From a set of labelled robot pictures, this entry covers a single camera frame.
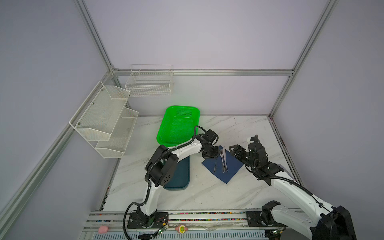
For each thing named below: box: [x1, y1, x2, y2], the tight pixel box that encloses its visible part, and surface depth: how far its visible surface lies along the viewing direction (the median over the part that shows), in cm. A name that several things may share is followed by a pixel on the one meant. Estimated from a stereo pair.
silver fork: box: [219, 145, 225, 173], surface depth 100 cm
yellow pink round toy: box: [175, 224, 189, 234], surface depth 69 cm
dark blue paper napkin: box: [201, 145, 244, 184], surface depth 92 cm
